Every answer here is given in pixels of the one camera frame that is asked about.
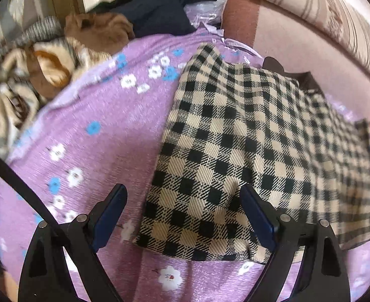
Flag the beige black plaid jacket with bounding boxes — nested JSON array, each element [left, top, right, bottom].
[[133, 42, 370, 265]]

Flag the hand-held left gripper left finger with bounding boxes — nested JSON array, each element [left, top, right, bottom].
[[18, 182, 129, 302]]

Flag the grey houndstooth cloth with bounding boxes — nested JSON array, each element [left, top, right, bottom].
[[0, 16, 63, 70]]

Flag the tan brown patterned blanket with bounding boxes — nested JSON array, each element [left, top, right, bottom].
[[0, 36, 110, 189]]

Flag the thin black cable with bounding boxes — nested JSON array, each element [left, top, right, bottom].
[[0, 146, 64, 238]]

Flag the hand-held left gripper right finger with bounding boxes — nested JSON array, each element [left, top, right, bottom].
[[240, 183, 351, 302]]

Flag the clear plastic bag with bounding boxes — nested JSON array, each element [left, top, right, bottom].
[[185, 2, 226, 29]]

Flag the striped floral beige pillow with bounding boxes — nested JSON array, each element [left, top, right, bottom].
[[251, 0, 370, 92]]

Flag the purple floral bed sheet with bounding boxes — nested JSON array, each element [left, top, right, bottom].
[[0, 27, 370, 302]]

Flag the dark navy garment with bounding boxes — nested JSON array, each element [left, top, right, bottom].
[[91, 0, 218, 40]]

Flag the brown garment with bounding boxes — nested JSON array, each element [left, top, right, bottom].
[[64, 13, 137, 54]]

